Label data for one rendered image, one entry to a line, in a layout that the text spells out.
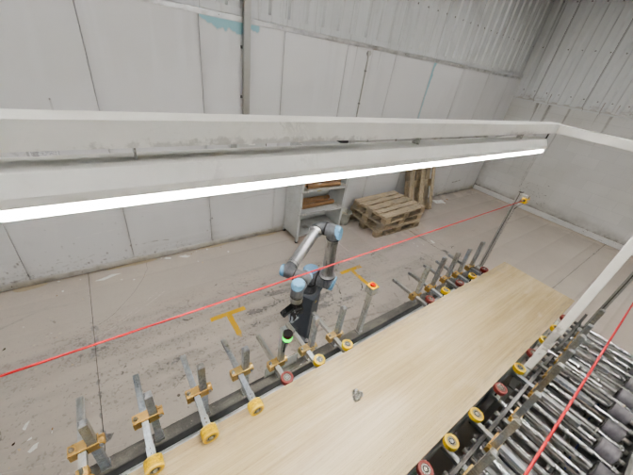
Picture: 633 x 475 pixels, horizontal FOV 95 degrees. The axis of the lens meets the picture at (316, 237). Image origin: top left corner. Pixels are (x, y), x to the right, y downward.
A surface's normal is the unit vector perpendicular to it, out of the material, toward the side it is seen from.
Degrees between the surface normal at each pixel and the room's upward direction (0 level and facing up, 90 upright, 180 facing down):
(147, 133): 90
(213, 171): 61
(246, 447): 0
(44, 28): 90
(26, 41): 90
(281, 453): 0
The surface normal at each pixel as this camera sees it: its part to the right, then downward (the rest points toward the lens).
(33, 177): 0.57, 0.03
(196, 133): 0.57, 0.50
